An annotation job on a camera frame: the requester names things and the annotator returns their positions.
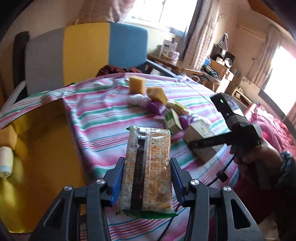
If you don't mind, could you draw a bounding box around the small green white box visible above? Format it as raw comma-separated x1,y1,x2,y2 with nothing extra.
165,108,183,134

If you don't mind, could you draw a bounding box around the striped bed sheet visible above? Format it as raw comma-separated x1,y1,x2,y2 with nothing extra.
1,74,238,240

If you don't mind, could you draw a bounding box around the white tissue roll in box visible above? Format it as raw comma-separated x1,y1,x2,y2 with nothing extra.
0,147,14,178

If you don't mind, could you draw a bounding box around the orange cracker packet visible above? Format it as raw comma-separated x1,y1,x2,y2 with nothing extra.
116,126,177,219

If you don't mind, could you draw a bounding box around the right hand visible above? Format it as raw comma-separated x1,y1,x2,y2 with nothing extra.
234,138,283,184

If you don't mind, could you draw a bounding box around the white ointment box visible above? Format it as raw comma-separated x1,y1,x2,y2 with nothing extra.
183,120,224,163

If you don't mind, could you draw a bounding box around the wooden desk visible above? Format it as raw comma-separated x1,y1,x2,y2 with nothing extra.
147,54,203,77

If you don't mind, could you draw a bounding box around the grey yellow blue chair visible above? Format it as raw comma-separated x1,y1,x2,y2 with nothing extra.
25,23,177,95

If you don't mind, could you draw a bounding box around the yellow sponge block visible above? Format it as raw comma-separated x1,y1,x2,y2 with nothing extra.
147,87,168,105
129,75,145,94

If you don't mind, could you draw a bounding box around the cluttered wooden shelf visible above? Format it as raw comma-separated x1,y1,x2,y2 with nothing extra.
201,43,240,94

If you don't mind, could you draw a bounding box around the white plastic roll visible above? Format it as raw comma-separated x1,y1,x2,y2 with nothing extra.
127,94,150,107

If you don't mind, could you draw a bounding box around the pink floral blanket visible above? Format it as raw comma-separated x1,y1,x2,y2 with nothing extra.
245,103,296,158

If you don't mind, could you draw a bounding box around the black cable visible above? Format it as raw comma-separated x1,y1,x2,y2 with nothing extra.
207,155,236,187

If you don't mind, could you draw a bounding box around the patterned curtain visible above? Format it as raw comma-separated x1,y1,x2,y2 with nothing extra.
183,1,219,70

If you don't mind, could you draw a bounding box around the gold storage box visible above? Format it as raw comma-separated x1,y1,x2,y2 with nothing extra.
1,99,85,233

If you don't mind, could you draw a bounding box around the weidan bread packet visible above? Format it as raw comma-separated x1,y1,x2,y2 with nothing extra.
166,100,190,115

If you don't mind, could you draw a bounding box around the purple snack packet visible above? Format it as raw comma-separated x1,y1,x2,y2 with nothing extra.
179,114,194,130
146,101,167,116

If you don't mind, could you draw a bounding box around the dark red cloth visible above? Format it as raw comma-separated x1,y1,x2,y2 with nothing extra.
96,65,142,77

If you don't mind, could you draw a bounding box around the white carton on desk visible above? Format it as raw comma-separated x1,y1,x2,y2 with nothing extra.
159,40,178,60

